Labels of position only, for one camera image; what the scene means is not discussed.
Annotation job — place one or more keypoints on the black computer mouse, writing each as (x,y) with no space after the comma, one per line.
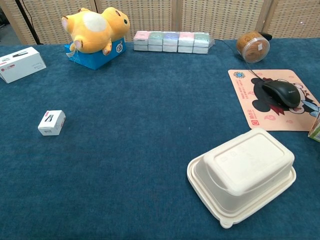
(282,93)

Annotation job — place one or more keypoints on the cartoon girl mouse pad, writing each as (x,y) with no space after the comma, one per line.
(265,120)

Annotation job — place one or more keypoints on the blue table cloth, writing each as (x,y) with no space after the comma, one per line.
(125,162)

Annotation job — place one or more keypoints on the wrapped pastel tissue packs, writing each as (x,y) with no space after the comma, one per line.
(170,42)

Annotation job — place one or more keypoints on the blue cardboard box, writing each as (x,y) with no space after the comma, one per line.
(92,60)

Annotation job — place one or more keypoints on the cream takeout food container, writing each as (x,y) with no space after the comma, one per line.
(245,170)

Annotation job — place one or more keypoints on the woven folding screen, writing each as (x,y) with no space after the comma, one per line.
(155,15)

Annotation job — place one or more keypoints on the small white cardboard box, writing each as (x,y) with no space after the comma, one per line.
(51,123)

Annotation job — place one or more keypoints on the yellow plush toy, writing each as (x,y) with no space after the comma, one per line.
(87,32)

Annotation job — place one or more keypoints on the clear jar of rubber bands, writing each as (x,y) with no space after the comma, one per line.
(253,48)

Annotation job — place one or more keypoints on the large white stapler box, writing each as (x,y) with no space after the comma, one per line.
(20,66)

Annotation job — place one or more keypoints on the black tripod stand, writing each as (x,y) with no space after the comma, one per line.
(28,21)

